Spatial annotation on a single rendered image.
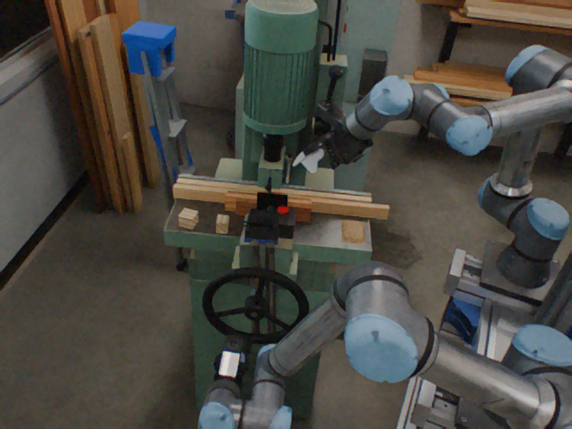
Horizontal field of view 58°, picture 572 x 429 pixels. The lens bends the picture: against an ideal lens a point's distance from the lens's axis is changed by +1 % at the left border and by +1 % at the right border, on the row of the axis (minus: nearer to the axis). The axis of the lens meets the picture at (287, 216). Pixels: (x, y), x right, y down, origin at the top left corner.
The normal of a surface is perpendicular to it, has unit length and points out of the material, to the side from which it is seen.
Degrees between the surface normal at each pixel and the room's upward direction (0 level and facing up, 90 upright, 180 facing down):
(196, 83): 90
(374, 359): 87
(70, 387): 0
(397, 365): 87
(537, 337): 8
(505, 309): 0
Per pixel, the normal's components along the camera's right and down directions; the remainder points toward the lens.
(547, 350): 0.09, -0.86
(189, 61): -0.14, 0.60
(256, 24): -0.70, 0.40
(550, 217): 0.14, -0.70
